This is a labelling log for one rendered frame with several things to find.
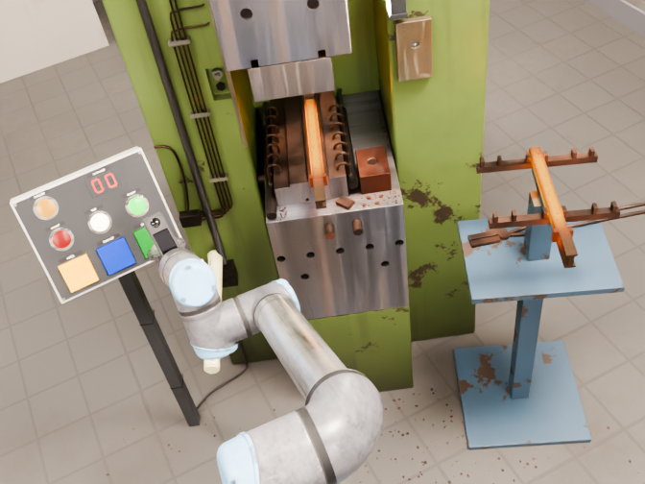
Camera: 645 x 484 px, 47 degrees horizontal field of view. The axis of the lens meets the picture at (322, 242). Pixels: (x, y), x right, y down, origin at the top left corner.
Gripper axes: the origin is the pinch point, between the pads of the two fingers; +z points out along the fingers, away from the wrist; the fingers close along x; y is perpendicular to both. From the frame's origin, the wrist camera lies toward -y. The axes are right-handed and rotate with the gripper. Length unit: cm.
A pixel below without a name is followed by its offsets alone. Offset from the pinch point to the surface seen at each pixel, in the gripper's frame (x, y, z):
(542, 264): 91, 47, -15
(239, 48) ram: 34.0, -35.8, -7.9
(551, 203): 88, 25, -31
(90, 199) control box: -10.2, -14.5, 11.4
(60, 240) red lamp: -20.9, -8.1, 10.8
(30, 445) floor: -65, 71, 93
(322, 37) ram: 52, -31, -15
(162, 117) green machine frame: 16.2, -24.9, 25.2
